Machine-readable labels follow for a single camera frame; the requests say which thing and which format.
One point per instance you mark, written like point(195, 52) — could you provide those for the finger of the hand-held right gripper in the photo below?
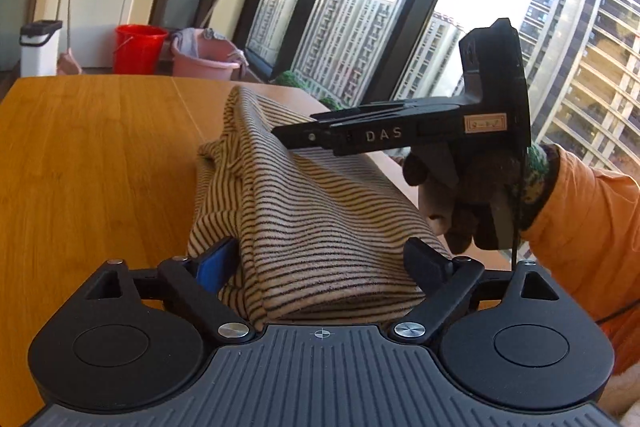
point(305, 138)

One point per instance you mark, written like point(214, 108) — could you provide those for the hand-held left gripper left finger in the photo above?
point(215, 267)

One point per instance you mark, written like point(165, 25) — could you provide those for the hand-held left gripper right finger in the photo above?
point(425, 264)

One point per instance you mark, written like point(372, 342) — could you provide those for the striped shirt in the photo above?
point(320, 227)

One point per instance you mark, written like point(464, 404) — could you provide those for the person's right hand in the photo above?
point(475, 187)

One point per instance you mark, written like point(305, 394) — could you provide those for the small green potted plant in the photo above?
point(289, 79)
point(331, 103)

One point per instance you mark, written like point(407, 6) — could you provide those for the pink rag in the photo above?
point(237, 59)

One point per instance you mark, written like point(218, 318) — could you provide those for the apartment buildings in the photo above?
point(600, 57)

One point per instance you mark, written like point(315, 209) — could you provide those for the pink plastic basin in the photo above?
point(205, 67)

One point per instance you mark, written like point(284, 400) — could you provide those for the small grey cloth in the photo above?
point(212, 35)

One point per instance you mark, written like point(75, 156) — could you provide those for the large grey cloth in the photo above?
point(185, 42)

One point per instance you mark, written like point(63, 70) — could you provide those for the red bucket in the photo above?
point(137, 52)

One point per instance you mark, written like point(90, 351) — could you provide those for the pink dustpan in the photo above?
point(69, 64)

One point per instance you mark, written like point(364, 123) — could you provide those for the white trash bin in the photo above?
point(40, 52)

